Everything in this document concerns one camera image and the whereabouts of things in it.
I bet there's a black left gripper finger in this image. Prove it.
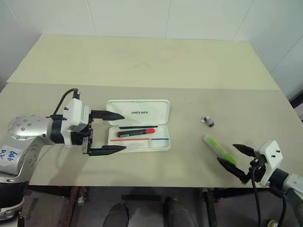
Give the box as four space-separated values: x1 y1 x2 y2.
89 110 126 122
86 144 127 158

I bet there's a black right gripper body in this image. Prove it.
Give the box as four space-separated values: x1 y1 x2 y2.
241 156 268 185

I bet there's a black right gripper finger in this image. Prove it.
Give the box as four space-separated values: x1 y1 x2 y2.
232 143 256 158
216 157 250 184

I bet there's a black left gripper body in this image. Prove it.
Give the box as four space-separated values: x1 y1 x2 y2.
71 117 96 156

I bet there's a green highlighter marker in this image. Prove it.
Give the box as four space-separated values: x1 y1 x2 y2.
202 135 239 165

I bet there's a thin red and blue pencil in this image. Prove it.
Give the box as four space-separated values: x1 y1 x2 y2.
110 135 170 144

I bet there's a white plastic pencil case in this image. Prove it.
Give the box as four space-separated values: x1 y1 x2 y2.
104 97 173 154

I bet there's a red and black marker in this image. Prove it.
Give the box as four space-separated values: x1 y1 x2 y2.
116 127 156 139

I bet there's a thin black pen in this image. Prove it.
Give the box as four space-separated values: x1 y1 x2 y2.
118 123 158 131

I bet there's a small grey eraser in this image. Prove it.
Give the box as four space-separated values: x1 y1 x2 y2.
201 115 215 127

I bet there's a black table leg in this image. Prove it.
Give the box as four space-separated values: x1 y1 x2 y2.
199 187 222 227

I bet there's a rusty brown table leg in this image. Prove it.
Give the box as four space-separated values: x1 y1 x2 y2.
62 186 88 227

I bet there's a dark rounded shape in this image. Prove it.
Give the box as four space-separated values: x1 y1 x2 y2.
102 202 130 227
162 197 202 227

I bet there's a white handwritten label sticker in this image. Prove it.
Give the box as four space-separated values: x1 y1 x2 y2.
0 144 23 175

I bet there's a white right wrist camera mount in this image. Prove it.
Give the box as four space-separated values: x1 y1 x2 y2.
253 139 284 187

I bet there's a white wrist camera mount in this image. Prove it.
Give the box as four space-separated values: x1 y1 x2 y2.
253 139 284 187
61 98 91 149

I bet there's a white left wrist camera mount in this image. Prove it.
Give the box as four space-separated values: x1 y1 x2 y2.
61 98 91 149

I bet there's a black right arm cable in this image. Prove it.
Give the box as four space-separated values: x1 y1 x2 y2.
247 159 289 227

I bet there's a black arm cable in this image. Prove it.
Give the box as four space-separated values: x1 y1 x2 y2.
247 159 289 227
52 87 82 119

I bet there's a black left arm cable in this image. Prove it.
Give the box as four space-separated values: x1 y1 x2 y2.
52 87 82 119

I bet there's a dark frame by wall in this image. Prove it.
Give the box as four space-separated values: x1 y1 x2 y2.
288 80 303 136

